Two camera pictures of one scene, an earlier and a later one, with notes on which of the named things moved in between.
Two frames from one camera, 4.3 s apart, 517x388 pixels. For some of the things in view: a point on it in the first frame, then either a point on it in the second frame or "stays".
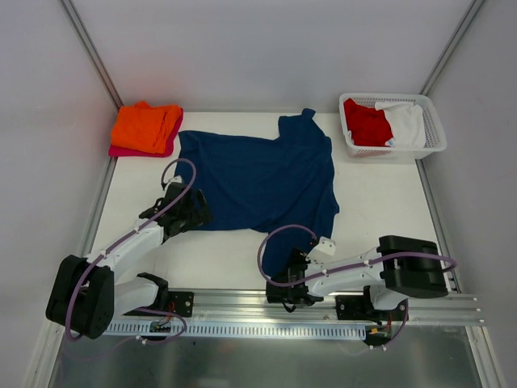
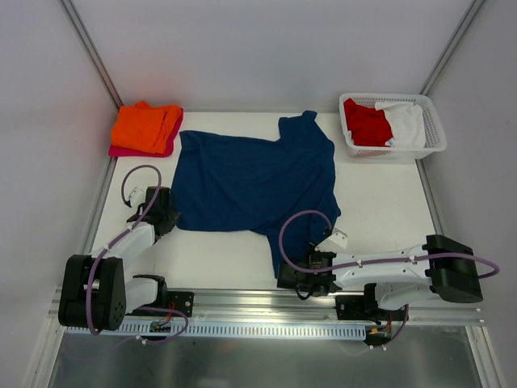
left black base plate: x=181 y=302 stays
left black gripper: x=195 y=208 -> x=170 y=218
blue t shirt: x=253 y=183 stays
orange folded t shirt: x=144 y=128 stays
